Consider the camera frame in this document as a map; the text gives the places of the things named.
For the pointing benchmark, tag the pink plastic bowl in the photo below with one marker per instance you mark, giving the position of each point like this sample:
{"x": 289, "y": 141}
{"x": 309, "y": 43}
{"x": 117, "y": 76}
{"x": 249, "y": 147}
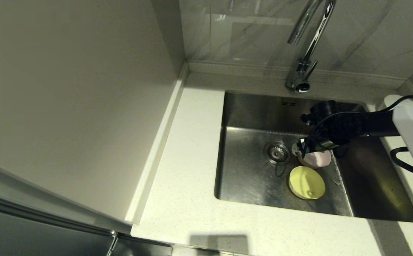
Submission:
{"x": 316, "y": 160}

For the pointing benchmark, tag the grey tall cabinet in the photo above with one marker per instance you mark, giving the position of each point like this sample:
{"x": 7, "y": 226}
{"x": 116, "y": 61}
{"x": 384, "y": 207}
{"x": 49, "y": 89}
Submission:
{"x": 68, "y": 106}

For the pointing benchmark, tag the stainless steel sink basin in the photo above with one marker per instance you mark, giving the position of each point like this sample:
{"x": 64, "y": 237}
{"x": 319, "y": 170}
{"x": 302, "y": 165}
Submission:
{"x": 249, "y": 177}

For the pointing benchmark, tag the white plastic bowl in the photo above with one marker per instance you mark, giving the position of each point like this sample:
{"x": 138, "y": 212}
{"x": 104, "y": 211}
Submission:
{"x": 387, "y": 101}

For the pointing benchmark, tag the chrome gooseneck faucet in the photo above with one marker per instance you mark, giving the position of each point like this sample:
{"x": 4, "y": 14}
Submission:
{"x": 299, "y": 80}

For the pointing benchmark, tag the yellow plastic bowl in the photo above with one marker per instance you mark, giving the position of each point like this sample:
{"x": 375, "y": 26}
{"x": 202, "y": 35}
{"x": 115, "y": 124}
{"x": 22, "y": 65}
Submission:
{"x": 306, "y": 183}

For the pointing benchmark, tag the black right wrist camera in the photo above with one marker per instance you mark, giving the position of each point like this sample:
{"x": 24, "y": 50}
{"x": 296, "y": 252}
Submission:
{"x": 322, "y": 110}

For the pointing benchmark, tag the round metal drain strainer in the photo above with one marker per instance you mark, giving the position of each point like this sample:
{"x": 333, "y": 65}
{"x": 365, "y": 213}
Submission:
{"x": 277, "y": 153}

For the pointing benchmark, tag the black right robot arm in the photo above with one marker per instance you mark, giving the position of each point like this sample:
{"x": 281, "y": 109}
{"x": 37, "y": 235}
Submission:
{"x": 412, "y": 124}

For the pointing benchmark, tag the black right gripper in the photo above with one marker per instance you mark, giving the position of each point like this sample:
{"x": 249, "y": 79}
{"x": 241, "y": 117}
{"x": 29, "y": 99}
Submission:
{"x": 329, "y": 135}

